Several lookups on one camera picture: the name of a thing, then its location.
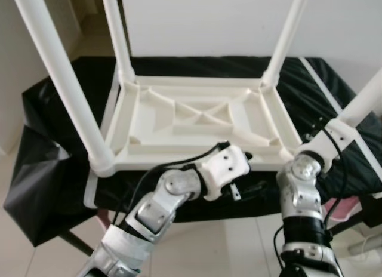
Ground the pink cloth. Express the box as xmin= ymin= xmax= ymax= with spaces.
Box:
xmin=98 ymin=211 xmax=112 ymax=231
xmin=331 ymin=198 xmax=360 ymax=223

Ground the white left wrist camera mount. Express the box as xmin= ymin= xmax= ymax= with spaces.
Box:
xmin=200 ymin=143 xmax=251 ymax=201

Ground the white plastic table leg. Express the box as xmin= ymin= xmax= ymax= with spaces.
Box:
xmin=100 ymin=0 xmax=137 ymax=85
xmin=337 ymin=71 xmax=382 ymax=131
xmin=11 ymin=0 xmax=115 ymax=176
xmin=261 ymin=0 xmax=312 ymax=90

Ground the black metal stand leg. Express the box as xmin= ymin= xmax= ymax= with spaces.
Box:
xmin=57 ymin=229 xmax=96 ymax=257
xmin=325 ymin=214 xmax=382 ymax=237

